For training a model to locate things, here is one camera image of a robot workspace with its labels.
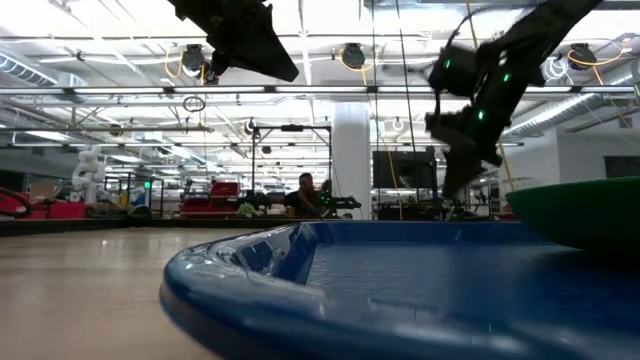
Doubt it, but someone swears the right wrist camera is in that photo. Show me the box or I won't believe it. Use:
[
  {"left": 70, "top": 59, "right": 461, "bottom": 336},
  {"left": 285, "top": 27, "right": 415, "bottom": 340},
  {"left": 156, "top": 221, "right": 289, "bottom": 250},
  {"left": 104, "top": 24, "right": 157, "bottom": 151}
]
[{"left": 428, "top": 43, "right": 482, "bottom": 99}]

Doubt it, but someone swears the black tall frame rig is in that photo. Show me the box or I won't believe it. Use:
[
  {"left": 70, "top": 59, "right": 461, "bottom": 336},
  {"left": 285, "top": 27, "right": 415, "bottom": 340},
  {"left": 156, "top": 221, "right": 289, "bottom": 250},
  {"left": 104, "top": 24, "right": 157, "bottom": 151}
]
[{"left": 250, "top": 124, "right": 333, "bottom": 207}]

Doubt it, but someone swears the black monitor on stand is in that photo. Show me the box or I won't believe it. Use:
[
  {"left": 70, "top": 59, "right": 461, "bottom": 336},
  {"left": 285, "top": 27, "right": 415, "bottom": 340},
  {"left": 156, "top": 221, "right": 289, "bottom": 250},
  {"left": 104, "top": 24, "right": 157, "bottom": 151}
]
[{"left": 372, "top": 149, "right": 438, "bottom": 190}]

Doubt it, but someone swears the white humanoid robot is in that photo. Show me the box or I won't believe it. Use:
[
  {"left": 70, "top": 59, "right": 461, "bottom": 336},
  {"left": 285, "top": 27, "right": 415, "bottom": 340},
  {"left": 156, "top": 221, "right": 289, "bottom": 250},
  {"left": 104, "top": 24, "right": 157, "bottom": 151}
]
[{"left": 71, "top": 144, "right": 108, "bottom": 205}]

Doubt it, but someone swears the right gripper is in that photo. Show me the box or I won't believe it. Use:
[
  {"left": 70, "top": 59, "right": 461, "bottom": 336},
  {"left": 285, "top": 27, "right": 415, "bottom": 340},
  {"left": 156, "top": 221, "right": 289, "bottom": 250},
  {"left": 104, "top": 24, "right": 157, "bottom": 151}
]
[{"left": 424, "top": 47, "right": 545, "bottom": 200}]

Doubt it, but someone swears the green round plate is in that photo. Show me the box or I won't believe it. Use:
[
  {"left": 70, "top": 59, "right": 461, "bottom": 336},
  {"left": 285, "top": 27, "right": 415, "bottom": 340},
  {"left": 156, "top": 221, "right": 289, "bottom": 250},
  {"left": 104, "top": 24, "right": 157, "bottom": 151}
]
[{"left": 505, "top": 175, "right": 640, "bottom": 252}]

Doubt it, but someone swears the hanging black cable ring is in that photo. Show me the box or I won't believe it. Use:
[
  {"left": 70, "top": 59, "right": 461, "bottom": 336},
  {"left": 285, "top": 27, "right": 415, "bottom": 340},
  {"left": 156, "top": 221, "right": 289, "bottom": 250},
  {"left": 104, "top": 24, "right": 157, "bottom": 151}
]
[{"left": 181, "top": 94, "right": 207, "bottom": 114}]

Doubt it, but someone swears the black cable loop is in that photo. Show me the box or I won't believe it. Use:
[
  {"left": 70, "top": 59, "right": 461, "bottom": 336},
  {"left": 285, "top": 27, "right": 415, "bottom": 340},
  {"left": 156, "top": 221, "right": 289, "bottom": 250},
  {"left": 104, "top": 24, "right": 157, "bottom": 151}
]
[{"left": 0, "top": 186, "right": 34, "bottom": 219}]

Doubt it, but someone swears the blue plastic tray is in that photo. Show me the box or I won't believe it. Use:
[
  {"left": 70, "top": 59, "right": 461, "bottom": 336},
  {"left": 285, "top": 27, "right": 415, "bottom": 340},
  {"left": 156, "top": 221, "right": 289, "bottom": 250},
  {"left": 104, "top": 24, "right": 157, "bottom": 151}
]
[{"left": 159, "top": 220, "right": 640, "bottom": 360}]

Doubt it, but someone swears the dark wall screen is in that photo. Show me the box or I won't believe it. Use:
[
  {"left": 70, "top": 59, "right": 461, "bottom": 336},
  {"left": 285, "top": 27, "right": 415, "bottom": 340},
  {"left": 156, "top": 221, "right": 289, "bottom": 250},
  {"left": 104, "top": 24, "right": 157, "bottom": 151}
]
[{"left": 603, "top": 155, "right": 640, "bottom": 180}]

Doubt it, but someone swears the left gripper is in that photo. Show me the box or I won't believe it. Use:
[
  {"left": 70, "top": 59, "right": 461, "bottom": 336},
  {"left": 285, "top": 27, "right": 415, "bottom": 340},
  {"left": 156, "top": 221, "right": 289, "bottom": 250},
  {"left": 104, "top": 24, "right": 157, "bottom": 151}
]
[{"left": 167, "top": 0, "right": 300, "bottom": 84}]

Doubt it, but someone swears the hanging black cable with coil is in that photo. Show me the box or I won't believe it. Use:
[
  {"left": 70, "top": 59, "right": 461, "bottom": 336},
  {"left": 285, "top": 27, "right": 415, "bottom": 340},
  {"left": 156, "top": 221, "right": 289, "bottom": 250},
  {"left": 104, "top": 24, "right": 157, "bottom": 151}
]
[{"left": 395, "top": 0, "right": 417, "bottom": 154}]

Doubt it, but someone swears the red tool chest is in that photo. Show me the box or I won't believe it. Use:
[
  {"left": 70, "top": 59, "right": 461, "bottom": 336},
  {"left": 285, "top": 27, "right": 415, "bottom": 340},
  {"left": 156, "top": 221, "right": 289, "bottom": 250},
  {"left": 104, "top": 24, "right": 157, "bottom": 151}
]
[{"left": 209, "top": 181, "right": 242, "bottom": 200}]

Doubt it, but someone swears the white column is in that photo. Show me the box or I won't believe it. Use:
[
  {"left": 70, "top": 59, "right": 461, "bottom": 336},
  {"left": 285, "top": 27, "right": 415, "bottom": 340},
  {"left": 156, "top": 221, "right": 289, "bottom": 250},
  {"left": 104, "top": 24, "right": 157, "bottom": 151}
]
[{"left": 332, "top": 102, "right": 372, "bottom": 220}]

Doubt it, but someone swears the black aluminium table frame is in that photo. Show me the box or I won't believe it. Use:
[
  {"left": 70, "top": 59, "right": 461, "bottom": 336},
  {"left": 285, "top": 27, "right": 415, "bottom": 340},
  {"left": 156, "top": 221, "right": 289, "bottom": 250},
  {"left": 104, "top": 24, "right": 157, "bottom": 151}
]
[{"left": 0, "top": 216, "right": 301, "bottom": 237}]

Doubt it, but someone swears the red workbench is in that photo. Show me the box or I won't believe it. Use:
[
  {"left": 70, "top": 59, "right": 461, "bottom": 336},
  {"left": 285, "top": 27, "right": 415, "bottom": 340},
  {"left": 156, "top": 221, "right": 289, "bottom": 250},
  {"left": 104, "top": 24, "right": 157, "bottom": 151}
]
[{"left": 19, "top": 192, "right": 87, "bottom": 220}]

